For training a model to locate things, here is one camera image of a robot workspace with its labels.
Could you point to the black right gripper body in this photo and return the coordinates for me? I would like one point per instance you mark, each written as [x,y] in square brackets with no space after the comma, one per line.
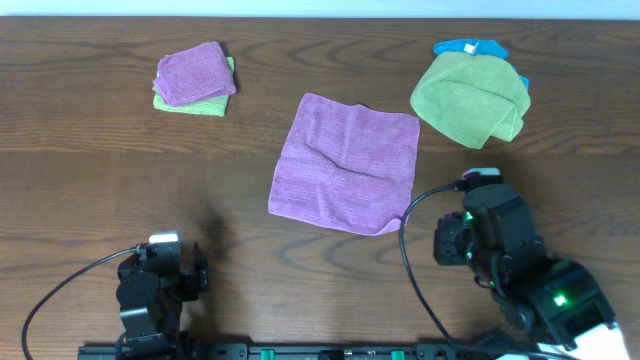
[450,242]

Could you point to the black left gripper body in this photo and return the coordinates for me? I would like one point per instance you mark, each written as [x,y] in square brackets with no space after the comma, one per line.
[190,281]

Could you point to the purple microfiber cloth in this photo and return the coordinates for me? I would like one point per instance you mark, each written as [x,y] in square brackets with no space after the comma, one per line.
[346,167]

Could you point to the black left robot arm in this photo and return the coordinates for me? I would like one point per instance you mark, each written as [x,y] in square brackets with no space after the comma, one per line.
[151,295]

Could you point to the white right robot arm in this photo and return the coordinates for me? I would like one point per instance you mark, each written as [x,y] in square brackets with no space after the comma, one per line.
[557,303]

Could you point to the green crumpled microfiber cloth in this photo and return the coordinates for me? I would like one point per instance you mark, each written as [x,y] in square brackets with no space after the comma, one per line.
[471,98]

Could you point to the folded green cloth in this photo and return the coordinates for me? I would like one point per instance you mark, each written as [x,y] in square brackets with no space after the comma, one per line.
[214,106]

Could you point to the blue microfiber cloth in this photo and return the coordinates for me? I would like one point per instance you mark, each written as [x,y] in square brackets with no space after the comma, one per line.
[472,47]

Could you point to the folded purple cloth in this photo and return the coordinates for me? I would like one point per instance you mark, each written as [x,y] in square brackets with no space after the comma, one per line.
[194,74]

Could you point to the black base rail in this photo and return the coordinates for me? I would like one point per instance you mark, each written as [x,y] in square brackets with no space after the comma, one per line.
[240,351]

